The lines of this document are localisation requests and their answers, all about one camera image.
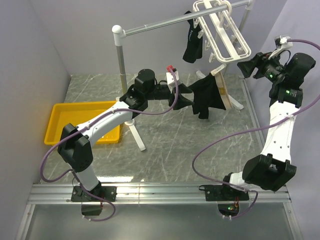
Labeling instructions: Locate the white clip hanger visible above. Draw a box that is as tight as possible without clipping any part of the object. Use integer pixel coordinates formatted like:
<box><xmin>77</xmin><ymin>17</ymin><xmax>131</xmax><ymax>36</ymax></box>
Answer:
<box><xmin>192</xmin><ymin>0</ymin><xmax>254</xmax><ymax>76</ymax></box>

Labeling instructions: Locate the aluminium rail frame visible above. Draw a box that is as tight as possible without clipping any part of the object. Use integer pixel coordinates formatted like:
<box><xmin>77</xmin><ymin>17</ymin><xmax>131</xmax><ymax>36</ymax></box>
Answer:
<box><xmin>18</xmin><ymin>75</ymin><xmax>303</xmax><ymax>240</ymax></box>

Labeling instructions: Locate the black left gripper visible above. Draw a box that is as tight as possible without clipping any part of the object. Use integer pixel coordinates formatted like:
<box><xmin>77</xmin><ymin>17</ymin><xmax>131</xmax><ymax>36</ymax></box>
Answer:
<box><xmin>146</xmin><ymin>83</ymin><xmax>195</xmax><ymax>110</ymax></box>

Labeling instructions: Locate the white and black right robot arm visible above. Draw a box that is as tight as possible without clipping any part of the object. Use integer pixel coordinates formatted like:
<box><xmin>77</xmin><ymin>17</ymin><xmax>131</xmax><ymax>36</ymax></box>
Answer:
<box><xmin>220</xmin><ymin>52</ymin><xmax>316</xmax><ymax>200</ymax></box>

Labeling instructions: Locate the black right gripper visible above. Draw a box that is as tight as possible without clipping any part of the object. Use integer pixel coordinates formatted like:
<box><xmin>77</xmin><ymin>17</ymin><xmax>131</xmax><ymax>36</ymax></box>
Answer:
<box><xmin>236</xmin><ymin>49</ymin><xmax>286</xmax><ymax>84</ymax></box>

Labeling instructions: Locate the yellow plastic tray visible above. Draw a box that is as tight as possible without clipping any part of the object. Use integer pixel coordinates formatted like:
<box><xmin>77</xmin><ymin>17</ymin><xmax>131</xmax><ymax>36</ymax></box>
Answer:
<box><xmin>44</xmin><ymin>100</ymin><xmax>116</xmax><ymax>146</ymax></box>

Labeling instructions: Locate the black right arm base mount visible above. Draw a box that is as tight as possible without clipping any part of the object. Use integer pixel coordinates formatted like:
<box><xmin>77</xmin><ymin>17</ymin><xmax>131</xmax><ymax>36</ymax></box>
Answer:
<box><xmin>198</xmin><ymin>184</ymin><xmax>249</xmax><ymax>202</ymax></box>

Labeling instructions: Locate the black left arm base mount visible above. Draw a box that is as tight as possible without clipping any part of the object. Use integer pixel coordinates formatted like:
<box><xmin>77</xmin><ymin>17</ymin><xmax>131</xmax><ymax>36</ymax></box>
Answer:
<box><xmin>70</xmin><ymin>185</ymin><xmax>117</xmax><ymax>203</ymax></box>

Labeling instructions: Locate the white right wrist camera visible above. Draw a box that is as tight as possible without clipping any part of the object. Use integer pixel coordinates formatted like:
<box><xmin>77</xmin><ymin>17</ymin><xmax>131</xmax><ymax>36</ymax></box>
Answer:
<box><xmin>268</xmin><ymin>35</ymin><xmax>293</xmax><ymax>60</ymax></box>

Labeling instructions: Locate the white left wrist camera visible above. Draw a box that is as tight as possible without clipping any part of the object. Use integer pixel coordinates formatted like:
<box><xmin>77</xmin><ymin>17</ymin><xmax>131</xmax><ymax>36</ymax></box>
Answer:
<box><xmin>166</xmin><ymin>71</ymin><xmax>180</xmax><ymax>88</ymax></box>

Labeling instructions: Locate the black garment on hanger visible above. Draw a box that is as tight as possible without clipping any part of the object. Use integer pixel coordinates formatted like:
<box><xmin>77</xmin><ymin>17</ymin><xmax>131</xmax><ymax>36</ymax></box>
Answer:
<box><xmin>182</xmin><ymin>19</ymin><xmax>203</xmax><ymax>64</ymax></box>

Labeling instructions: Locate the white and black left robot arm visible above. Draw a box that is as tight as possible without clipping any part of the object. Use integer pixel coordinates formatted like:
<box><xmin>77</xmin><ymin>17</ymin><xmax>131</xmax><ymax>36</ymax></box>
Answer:
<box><xmin>57</xmin><ymin>68</ymin><xmax>194</xmax><ymax>201</ymax></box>

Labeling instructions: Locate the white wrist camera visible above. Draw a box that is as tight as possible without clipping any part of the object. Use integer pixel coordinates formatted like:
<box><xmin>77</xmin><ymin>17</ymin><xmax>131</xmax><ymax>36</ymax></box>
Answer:
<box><xmin>166</xmin><ymin>71</ymin><xmax>180</xmax><ymax>88</ymax></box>
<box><xmin>268</xmin><ymin>35</ymin><xmax>293</xmax><ymax>60</ymax></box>

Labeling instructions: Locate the black underwear with beige waistband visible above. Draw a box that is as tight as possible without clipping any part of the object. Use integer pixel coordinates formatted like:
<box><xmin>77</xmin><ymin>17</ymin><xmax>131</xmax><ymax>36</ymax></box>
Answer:
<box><xmin>189</xmin><ymin>73</ymin><xmax>232</xmax><ymax>120</ymax></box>

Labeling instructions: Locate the white and silver drying rack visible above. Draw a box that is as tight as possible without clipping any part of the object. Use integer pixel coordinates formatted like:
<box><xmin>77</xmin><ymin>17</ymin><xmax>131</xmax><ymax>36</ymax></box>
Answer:
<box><xmin>111</xmin><ymin>0</ymin><xmax>257</xmax><ymax>152</ymax></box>

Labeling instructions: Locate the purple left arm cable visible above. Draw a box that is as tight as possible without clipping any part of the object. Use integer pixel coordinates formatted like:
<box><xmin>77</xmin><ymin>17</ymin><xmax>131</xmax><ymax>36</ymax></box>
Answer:
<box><xmin>39</xmin><ymin>72</ymin><xmax>180</xmax><ymax>223</ymax></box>

